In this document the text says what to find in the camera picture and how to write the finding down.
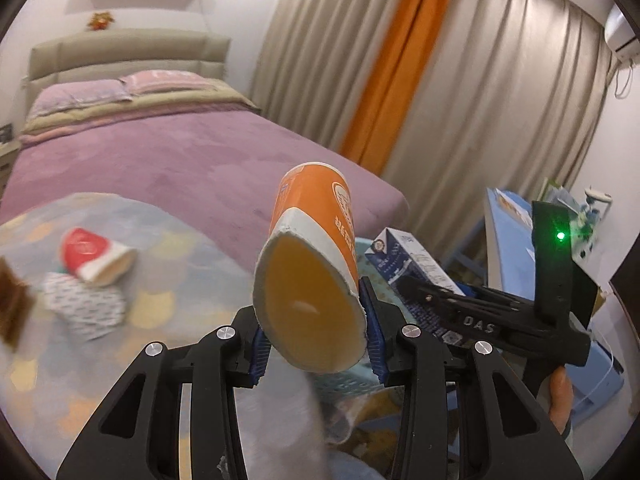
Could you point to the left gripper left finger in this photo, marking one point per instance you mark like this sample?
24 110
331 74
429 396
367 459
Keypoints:
134 432

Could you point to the white dotted paper bag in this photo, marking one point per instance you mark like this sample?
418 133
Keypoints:
89 312

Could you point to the blue white milk carton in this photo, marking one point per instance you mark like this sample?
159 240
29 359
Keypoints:
395 254

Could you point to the red white paper cup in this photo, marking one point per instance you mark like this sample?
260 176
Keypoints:
95 260

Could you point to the orange paper cup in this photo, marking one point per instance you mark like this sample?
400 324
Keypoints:
305 292

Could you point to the person's right hand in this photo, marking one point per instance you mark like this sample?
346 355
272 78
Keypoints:
561 398

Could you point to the blue desk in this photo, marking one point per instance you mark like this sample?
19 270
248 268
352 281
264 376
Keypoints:
511 267

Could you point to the light blue plastic basket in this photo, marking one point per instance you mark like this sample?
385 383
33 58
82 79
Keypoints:
359 379

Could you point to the white desk lamp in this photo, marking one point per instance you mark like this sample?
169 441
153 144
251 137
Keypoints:
591 214

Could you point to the pastel scale pattern blanket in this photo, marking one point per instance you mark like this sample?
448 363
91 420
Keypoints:
181 287

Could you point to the beige curtain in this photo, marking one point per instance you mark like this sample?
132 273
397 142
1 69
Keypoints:
510 95

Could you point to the purple covered bed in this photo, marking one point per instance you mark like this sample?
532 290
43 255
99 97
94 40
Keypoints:
217 171

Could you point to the white air conditioner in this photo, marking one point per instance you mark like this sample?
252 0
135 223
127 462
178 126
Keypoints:
620 37

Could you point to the beige nightstand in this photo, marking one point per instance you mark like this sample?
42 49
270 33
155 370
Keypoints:
8 156

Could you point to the beige folded quilt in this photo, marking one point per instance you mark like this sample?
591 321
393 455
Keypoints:
219 99

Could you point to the purple pillow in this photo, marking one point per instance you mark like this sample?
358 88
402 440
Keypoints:
77 95

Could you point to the pink pillow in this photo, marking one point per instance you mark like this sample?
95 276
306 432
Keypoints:
158 81

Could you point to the orange curtain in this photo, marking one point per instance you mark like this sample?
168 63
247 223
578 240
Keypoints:
396 74

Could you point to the beige padded headboard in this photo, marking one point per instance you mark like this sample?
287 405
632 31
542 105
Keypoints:
121 52

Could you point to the orange plush toy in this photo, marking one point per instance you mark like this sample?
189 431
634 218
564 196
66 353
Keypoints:
100 21

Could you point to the small black photo frame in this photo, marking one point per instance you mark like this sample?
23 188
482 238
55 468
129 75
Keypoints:
6 133

